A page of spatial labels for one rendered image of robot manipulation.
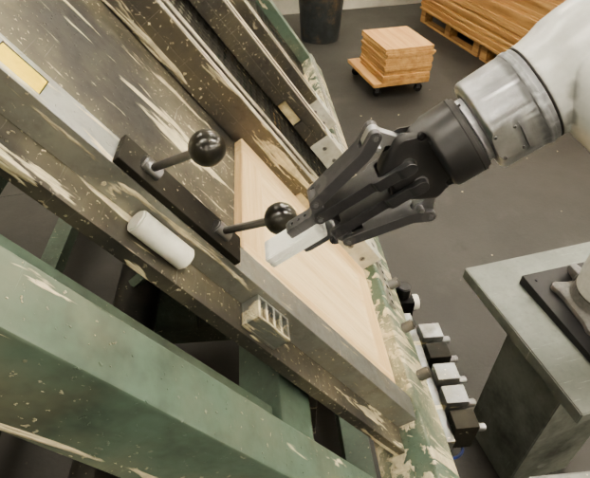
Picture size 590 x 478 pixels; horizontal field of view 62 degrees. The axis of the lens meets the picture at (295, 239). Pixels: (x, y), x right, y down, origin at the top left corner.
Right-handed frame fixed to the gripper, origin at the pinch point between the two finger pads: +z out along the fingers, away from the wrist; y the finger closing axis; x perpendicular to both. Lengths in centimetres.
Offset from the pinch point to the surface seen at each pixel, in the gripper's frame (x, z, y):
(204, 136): 3.7, 0.7, -13.4
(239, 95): 50, 8, 1
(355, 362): 8.3, 11.7, 34.6
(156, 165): 8.3, 9.1, -12.4
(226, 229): 8.6, 9.4, -0.4
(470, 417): 14, 7, 78
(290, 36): 194, 12, 44
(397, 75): 343, -21, 169
